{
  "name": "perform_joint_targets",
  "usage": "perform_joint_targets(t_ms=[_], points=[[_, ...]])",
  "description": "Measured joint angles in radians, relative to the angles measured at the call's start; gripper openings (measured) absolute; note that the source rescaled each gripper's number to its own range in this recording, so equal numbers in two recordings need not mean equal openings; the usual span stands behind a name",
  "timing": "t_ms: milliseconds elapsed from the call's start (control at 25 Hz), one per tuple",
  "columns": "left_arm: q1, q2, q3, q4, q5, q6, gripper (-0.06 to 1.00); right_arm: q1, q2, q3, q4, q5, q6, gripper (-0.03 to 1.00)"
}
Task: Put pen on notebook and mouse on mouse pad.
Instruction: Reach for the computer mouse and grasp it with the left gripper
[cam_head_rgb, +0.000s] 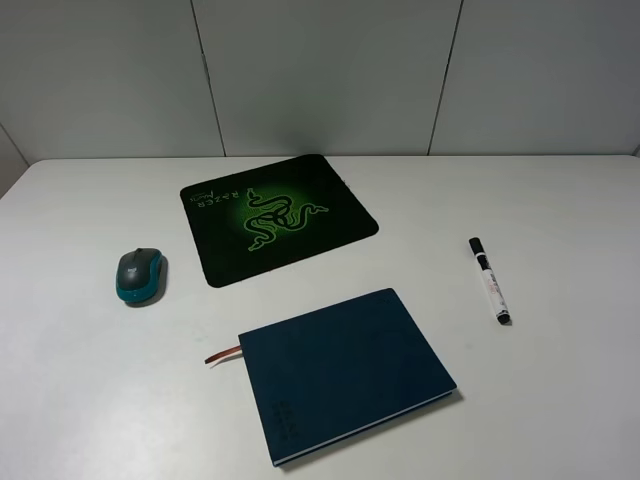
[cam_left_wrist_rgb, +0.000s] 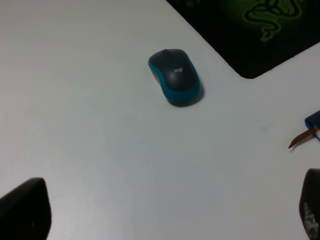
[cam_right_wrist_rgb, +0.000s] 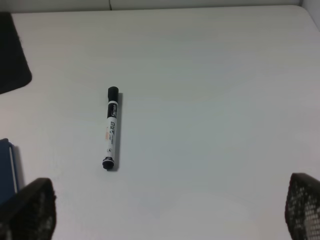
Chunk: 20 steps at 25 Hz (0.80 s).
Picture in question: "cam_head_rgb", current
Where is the brown ribbon bookmark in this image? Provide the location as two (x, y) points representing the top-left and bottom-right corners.
(204, 345), (242, 365)

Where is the dark blue notebook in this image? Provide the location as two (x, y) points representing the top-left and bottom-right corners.
(239, 288), (457, 466)

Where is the black green snake mouse pad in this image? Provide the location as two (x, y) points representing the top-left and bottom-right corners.
(180, 154), (379, 288)

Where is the teal grey computer mouse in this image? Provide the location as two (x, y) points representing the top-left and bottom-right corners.
(115, 248), (165, 304)

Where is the black white marker pen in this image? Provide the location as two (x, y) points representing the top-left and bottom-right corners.
(469, 237), (511, 325)

